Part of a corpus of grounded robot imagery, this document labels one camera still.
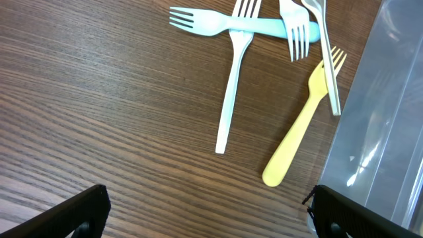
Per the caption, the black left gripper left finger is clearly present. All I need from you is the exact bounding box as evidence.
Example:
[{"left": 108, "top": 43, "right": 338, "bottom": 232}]
[{"left": 1, "top": 184, "right": 111, "bottom": 238}]

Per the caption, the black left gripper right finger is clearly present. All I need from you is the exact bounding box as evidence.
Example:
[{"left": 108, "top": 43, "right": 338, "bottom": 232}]
[{"left": 302, "top": 185, "right": 419, "bottom": 238}]

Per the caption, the white fork long handle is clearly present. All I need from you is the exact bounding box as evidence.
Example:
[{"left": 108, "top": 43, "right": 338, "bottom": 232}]
[{"left": 215, "top": 0, "right": 262, "bottom": 154}]

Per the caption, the clear left plastic container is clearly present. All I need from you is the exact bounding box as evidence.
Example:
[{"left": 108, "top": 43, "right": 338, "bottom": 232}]
[{"left": 319, "top": 0, "right": 422, "bottom": 234}]

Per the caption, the yellow plastic fork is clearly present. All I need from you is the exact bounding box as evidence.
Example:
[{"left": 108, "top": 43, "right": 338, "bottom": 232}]
[{"left": 262, "top": 60, "right": 328, "bottom": 187}]

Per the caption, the white fork tines down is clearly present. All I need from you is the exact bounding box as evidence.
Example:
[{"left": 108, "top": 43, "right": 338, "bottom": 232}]
[{"left": 279, "top": 0, "right": 310, "bottom": 61}]

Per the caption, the clear white thin fork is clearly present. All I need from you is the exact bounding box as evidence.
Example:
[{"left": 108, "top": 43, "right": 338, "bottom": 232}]
[{"left": 301, "top": 0, "right": 341, "bottom": 116}]

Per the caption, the light blue plastic fork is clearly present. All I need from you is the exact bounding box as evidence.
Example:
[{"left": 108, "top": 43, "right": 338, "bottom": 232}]
[{"left": 169, "top": 7, "right": 321, "bottom": 44}]

